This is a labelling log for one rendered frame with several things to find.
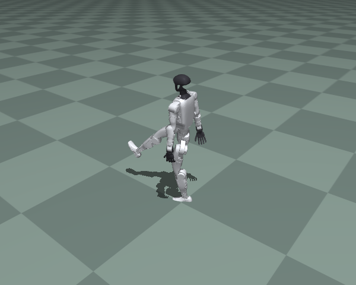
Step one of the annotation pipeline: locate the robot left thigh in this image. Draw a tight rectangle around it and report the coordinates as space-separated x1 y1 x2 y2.
172 140 187 178

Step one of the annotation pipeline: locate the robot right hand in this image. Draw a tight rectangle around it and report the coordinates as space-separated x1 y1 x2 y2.
195 126 206 145

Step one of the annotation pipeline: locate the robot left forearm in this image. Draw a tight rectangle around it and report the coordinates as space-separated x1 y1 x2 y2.
166 126 175 152

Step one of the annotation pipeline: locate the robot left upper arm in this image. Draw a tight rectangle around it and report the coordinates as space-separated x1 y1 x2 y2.
167 102 180 131

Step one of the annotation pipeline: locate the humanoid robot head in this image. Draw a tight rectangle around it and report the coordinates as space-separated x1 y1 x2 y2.
173 74 191 100

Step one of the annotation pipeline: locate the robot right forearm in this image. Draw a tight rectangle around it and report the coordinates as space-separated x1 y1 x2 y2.
194 112 202 130

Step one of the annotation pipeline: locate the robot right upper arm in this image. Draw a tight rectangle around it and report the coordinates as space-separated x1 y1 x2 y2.
189 91 199 116

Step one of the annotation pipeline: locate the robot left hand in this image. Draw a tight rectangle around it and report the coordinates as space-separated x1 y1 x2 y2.
164 147 175 163

